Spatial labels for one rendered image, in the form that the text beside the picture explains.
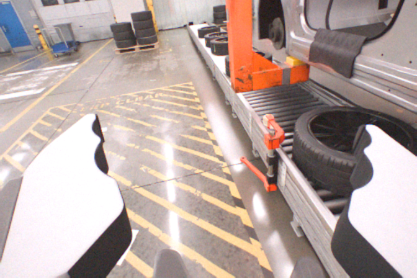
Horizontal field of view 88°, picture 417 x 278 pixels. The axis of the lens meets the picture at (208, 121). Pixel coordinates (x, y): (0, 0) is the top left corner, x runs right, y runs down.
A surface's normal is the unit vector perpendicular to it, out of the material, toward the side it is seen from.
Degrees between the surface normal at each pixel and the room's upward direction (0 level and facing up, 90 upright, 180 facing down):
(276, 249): 0
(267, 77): 90
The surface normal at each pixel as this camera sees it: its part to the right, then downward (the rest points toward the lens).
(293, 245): -0.11, -0.86
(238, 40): 0.15, 0.48
